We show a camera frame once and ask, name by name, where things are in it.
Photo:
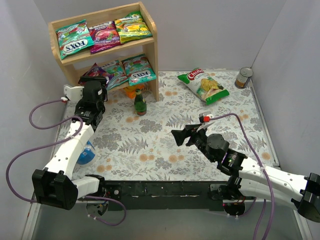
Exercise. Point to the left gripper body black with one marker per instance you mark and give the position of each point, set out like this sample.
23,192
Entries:
92,79

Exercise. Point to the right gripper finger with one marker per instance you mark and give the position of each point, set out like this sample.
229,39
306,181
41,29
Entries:
181,135
195,136

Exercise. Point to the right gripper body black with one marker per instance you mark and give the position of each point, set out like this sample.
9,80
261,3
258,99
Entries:
190,136

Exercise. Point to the purple Fox's berries bag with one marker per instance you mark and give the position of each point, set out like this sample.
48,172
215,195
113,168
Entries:
104,36
97,71

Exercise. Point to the teal Fox's mint bag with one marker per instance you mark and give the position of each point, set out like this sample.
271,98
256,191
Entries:
73,38
118,75
138,70

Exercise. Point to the yellow green Fox's bag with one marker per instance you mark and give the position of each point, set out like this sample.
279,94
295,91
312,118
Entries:
132,27

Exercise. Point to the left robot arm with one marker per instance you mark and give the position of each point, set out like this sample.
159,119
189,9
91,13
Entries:
53,185

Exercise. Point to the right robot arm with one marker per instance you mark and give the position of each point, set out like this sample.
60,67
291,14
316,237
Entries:
247,178

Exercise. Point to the wooden two-tier shelf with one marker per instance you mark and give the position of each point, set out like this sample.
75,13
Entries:
149,45

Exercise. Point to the orange snack packet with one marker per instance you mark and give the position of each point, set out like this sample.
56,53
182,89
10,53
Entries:
130,91

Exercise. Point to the green Chuba chips bag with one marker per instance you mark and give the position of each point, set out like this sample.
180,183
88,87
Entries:
204,86

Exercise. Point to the floral table mat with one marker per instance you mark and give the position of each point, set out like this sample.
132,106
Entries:
130,147

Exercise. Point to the green glass bottle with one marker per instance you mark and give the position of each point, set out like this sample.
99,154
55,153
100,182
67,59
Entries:
140,103

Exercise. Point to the blue white tape roll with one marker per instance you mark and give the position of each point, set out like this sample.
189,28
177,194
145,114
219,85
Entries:
88,155

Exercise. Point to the tin can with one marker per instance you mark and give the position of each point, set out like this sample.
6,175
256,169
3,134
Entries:
244,75

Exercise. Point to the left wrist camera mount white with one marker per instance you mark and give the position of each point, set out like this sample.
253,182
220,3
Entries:
73,94

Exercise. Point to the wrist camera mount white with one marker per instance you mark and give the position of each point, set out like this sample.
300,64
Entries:
73,94
206,120

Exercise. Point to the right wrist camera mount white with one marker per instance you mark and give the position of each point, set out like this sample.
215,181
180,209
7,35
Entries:
206,120

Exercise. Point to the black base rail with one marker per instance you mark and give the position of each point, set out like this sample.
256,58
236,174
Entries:
169,195

